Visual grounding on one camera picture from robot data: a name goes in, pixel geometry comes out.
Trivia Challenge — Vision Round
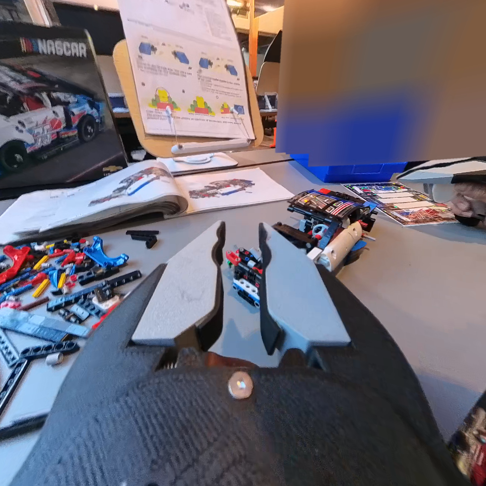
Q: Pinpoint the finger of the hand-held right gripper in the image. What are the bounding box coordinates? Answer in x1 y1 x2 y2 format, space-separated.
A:
396 163 486 195
406 156 486 173

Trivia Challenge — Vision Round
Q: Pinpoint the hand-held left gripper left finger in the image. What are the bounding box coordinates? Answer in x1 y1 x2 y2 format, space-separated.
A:
131 221 226 352

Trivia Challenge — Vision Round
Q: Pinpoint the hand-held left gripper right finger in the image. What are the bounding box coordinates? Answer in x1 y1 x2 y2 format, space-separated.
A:
259 223 352 355

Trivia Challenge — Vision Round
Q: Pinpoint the holographic sticker sheet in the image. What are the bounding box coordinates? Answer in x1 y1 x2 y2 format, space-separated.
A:
342 182 458 226

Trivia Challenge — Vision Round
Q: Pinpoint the toy brick car model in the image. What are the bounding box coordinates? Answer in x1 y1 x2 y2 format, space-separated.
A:
226 189 378 308

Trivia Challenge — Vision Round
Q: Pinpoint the pile of toy bricks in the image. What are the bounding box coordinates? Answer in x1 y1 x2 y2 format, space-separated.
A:
0 235 143 418

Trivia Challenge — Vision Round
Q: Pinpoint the grey desk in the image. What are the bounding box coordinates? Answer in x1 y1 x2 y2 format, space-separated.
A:
0 150 486 475

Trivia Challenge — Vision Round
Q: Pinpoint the person's right hand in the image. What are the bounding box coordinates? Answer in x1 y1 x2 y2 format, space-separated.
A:
451 182 486 229

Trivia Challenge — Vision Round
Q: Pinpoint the blue storage bin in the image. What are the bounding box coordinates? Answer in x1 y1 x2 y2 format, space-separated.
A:
290 154 409 184

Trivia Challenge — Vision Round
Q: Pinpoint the blue wishbone brick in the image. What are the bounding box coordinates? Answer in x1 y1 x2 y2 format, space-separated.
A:
83 236 129 268

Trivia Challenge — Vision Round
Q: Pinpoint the open instruction booklet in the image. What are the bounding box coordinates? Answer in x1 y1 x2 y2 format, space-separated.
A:
0 159 295 244

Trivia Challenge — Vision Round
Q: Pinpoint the toy car set box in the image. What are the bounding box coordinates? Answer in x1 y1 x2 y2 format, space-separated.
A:
0 21 128 190

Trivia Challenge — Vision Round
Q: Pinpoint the wooden document stand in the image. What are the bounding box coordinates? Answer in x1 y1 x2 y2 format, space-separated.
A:
113 0 264 176

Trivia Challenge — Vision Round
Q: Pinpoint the printed instruction sheet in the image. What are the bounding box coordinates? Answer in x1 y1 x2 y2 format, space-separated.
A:
118 0 256 140

